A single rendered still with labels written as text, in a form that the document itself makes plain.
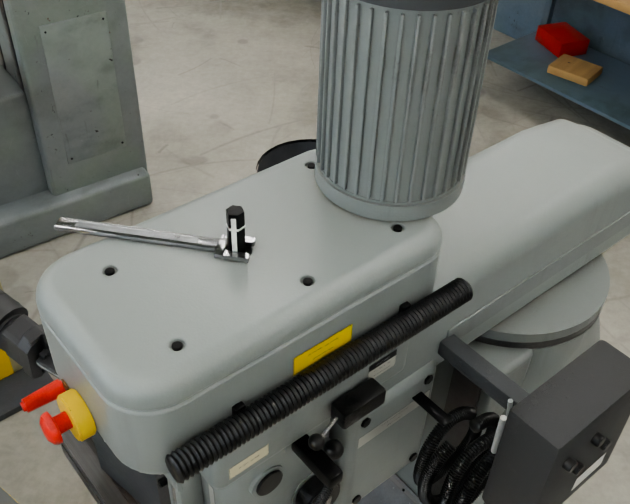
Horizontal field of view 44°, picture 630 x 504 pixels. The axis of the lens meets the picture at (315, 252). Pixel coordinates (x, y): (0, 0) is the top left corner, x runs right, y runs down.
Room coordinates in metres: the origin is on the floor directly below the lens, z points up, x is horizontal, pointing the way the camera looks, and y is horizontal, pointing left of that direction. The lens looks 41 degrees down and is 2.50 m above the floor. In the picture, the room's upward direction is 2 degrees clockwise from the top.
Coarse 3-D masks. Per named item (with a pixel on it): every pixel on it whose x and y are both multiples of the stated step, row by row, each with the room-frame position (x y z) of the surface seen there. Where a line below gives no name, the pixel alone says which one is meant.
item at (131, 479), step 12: (96, 432) 1.00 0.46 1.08; (96, 444) 1.01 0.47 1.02; (108, 456) 0.98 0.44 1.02; (108, 468) 0.99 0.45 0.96; (120, 468) 0.96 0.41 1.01; (120, 480) 0.97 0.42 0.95; (132, 480) 0.94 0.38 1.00; (144, 480) 0.91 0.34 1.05; (156, 480) 0.88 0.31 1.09; (132, 492) 0.94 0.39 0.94; (144, 492) 0.91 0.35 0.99; (156, 492) 0.88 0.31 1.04; (168, 492) 0.90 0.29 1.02
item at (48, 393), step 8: (48, 384) 0.62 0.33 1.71; (56, 384) 0.62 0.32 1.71; (40, 392) 0.61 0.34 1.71; (48, 392) 0.61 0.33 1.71; (56, 392) 0.62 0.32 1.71; (24, 400) 0.60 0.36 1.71; (32, 400) 0.60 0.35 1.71; (40, 400) 0.60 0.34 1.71; (48, 400) 0.61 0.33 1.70; (24, 408) 0.59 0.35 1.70; (32, 408) 0.59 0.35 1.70
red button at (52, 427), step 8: (40, 416) 0.53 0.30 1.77; (48, 416) 0.52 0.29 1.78; (56, 416) 0.53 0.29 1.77; (64, 416) 0.53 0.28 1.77; (40, 424) 0.52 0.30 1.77; (48, 424) 0.52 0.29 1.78; (56, 424) 0.52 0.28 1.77; (64, 424) 0.52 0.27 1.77; (48, 432) 0.51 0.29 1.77; (56, 432) 0.51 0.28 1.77; (48, 440) 0.51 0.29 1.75; (56, 440) 0.51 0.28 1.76
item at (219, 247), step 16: (64, 224) 0.72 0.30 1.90; (80, 224) 0.72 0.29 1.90; (96, 224) 0.72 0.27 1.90; (112, 224) 0.72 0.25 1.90; (144, 240) 0.70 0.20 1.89; (160, 240) 0.70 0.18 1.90; (176, 240) 0.70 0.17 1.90; (192, 240) 0.70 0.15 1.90; (208, 240) 0.70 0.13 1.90; (224, 240) 0.70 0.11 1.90; (224, 256) 0.68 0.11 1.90; (240, 256) 0.68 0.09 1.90
